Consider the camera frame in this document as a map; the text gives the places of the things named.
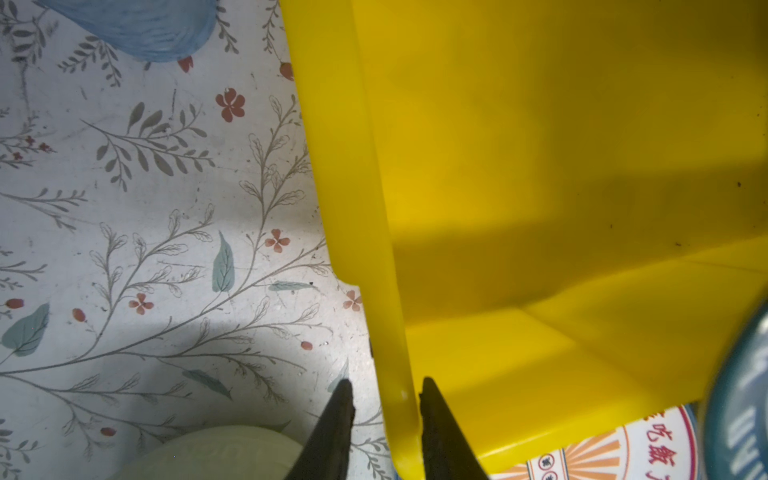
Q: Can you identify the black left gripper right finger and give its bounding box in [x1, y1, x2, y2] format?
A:
[420, 377, 489, 480]

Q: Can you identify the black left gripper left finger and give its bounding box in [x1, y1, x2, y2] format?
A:
[285, 379, 355, 480]

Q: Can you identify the orange sunburst plate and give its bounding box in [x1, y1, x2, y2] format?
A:
[490, 405, 702, 480]

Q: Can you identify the yellow plastic bin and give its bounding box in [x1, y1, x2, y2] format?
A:
[281, 1, 767, 479]

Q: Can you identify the teal rimmed white plate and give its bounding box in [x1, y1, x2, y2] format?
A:
[701, 304, 767, 479]

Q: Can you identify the light green bowl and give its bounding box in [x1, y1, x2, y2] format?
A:
[112, 426, 302, 480]

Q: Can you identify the floral patterned table mat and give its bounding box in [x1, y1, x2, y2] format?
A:
[1, 1, 395, 479]

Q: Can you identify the frosted blue plastic cup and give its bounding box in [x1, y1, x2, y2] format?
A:
[40, 0, 217, 63]

